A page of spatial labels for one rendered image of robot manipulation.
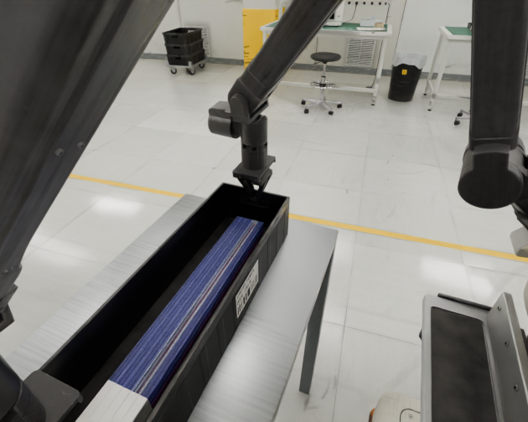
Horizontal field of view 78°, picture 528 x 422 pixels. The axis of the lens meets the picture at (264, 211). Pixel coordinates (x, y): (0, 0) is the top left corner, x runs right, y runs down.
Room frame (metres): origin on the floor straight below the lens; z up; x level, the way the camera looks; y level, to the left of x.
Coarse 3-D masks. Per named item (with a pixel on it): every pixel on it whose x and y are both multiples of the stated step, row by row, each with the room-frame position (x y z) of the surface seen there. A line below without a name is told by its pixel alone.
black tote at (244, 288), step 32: (224, 192) 0.67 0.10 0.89; (256, 192) 0.64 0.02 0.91; (192, 224) 0.54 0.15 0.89; (224, 224) 0.64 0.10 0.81; (160, 256) 0.44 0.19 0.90; (192, 256) 0.52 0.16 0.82; (256, 256) 0.44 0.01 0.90; (128, 288) 0.36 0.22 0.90; (160, 288) 0.42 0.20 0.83; (256, 288) 0.43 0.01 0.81; (96, 320) 0.30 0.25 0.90; (128, 320) 0.34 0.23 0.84; (224, 320) 0.31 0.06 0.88; (64, 352) 0.24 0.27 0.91; (96, 352) 0.28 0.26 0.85; (128, 352) 0.30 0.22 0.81; (192, 352) 0.24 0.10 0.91; (224, 352) 0.30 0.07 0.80; (96, 384) 0.24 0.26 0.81; (192, 384) 0.22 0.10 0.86; (160, 416) 0.17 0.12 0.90
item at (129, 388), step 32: (256, 224) 0.60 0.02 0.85; (224, 256) 0.49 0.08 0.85; (192, 288) 0.40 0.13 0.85; (224, 288) 0.42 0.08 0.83; (160, 320) 0.34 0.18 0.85; (192, 320) 0.34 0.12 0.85; (160, 352) 0.28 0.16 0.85; (128, 384) 0.23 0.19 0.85; (160, 384) 0.23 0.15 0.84; (96, 416) 0.19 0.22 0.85; (128, 416) 0.19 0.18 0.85
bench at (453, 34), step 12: (444, 36) 3.97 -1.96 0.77; (456, 36) 3.78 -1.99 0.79; (468, 36) 3.74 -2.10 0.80; (432, 60) 4.46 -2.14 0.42; (444, 60) 3.82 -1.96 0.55; (432, 72) 4.43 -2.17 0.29; (432, 96) 3.82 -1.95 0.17; (444, 96) 3.78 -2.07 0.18; (456, 96) 3.75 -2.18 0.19; (468, 96) 3.74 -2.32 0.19
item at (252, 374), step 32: (160, 224) 0.65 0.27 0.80; (288, 224) 0.65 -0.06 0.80; (128, 256) 0.54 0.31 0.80; (288, 256) 0.54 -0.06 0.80; (320, 256) 0.54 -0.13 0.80; (96, 288) 0.44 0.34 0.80; (288, 288) 0.44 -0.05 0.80; (320, 288) 0.60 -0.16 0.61; (64, 320) 0.37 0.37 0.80; (256, 320) 0.37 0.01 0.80; (288, 320) 0.37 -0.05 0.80; (320, 320) 0.60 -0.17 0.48; (32, 352) 0.31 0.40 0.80; (256, 352) 0.31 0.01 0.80; (288, 352) 0.31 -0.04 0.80; (224, 384) 0.25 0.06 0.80; (256, 384) 0.25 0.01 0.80; (192, 416) 0.21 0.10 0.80; (224, 416) 0.21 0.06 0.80; (256, 416) 0.21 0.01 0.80
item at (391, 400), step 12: (384, 396) 0.48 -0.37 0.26; (396, 396) 0.47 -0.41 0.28; (408, 396) 0.48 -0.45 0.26; (384, 408) 0.44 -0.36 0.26; (396, 408) 0.43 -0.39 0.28; (408, 408) 0.43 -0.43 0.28; (420, 408) 0.43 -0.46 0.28; (372, 420) 0.45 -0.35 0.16; (384, 420) 0.40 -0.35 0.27; (396, 420) 0.40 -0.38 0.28; (408, 420) 0.40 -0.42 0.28
